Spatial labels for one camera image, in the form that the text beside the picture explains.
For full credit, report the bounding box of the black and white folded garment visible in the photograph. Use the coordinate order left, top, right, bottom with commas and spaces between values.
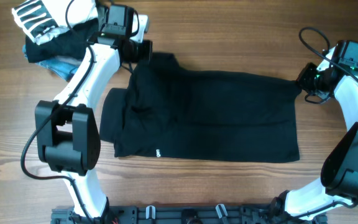
11, 0, 98, 45

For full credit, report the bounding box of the grey folded garment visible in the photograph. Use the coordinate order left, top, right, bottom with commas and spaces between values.
97, 6, 109, 27

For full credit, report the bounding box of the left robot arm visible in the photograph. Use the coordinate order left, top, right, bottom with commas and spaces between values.
30, 14, 152, 223

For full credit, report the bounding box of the black t-shirt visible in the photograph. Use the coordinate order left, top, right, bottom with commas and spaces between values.
100, 53, 301, 163

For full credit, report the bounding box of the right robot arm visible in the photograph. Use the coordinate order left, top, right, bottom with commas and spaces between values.
264, 40, 358, 223

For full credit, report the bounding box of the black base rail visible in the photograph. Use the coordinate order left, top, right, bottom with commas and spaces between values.
50, 203, 328, 224

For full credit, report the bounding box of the blue denim folded garment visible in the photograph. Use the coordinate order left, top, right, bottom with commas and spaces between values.
35, 56, 81, 82

